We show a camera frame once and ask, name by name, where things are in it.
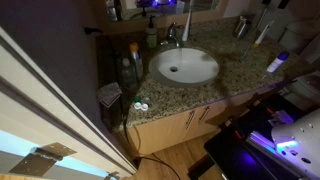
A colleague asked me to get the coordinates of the white toilet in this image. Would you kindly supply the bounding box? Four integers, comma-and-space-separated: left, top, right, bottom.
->
278, 19, 320, 64

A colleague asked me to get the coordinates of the green soap pump dispenser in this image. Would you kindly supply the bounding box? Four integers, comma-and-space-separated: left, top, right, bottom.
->
145, 15, 158, 49

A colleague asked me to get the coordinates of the wood-framed mirror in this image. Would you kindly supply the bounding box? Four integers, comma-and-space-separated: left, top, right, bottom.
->
91, 0, 231, 34

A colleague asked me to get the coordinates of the wooden vanity cabinet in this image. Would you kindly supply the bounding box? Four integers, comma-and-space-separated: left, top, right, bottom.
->
124, 84, 288, 158

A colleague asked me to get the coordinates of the white contact lens case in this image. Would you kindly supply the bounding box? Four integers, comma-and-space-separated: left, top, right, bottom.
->
133, 101, 150, 112

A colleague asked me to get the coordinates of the black robot cart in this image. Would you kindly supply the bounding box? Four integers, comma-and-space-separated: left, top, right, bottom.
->
188, 91, 320, 180

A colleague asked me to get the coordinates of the orange-capped spray bottle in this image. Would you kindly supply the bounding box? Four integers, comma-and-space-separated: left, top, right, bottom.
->
129, 42, 145, 82

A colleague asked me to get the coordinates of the white oval sink basin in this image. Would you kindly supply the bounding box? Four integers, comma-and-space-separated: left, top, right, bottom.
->
148, 47, 221, 88

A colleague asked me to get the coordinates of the black floor cable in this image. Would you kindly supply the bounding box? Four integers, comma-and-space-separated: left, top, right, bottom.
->
121, 99, 183, 180

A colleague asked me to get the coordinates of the white standing tube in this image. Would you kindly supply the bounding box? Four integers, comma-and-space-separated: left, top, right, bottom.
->
181, 0, 195, 43

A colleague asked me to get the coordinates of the white tube with yellow cap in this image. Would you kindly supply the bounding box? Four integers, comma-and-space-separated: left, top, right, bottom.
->
253, 19, 276, 48

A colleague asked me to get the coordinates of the chrome sink faucet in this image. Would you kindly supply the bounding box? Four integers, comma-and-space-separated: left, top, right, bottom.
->
159, 21, 184, 48

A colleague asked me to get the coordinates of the large brass door hinge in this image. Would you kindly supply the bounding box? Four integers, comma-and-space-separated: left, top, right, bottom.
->
8, 142, 78, 178

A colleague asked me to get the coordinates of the metal cup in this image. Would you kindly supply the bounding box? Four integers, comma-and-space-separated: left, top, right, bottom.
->
233, 15, 253, 39

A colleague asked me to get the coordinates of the white bottle with purple cap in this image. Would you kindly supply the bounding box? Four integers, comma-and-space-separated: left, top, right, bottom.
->
266, 51, 290, 74

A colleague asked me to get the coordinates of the metal cabinet door handle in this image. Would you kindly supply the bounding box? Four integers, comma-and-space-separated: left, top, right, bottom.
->
185, 109, 196, 130
198, 105, 211, 125

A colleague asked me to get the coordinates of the white panel door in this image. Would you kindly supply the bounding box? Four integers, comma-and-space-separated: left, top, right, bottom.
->
0, 26, 138, 180

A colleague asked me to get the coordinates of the dark box with patterned top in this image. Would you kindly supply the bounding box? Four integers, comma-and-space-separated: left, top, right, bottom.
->
96, 82, 124, 132

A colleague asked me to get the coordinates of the clear plastic bottle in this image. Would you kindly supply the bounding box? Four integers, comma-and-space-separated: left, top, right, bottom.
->
120, 57, 138, 90

